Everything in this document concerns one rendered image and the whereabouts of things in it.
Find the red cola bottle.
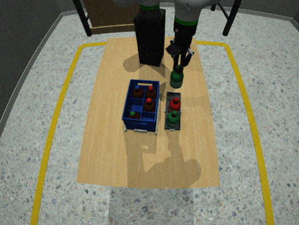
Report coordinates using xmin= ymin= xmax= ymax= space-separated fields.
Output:
xmin=168 ymin=97 xmax=181 ymax=113

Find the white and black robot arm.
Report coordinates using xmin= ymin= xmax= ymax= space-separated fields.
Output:
xmin=113 ymin=0 xmax=221 ymax=57

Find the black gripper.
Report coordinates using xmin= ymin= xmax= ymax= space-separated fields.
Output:
xmin=170 ymin=34 xmax=194 ymax=74

